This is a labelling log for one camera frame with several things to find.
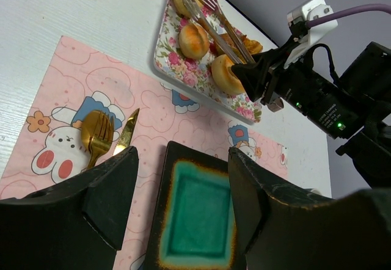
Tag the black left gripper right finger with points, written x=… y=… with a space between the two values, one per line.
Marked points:
x=283 y=226

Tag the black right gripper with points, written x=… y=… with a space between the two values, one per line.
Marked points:
x=326 y=104

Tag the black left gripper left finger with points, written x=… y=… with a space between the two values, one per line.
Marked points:
x=79 y=223

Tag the metal serving tongs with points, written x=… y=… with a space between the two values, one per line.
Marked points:
x=207 y=13

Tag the brown twisted pastry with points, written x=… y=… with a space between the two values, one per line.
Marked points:
x=253 y=46

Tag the round orange bun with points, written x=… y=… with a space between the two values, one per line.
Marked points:
x=193 y=41

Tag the gold fork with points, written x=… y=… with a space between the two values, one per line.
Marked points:
x=101 y=141

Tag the gold knife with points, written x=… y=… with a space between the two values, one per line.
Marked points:
x=127 y=133

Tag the floral rectangular tray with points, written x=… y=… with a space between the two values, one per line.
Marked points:
x=196 y=74

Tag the black teal square plate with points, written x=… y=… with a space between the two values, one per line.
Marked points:
x=193 y=225

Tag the pink bunny placemat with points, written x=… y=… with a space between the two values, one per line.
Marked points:
x=80 y=79

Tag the ring-shaped donut bread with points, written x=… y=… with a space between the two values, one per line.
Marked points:
x=223 y=76

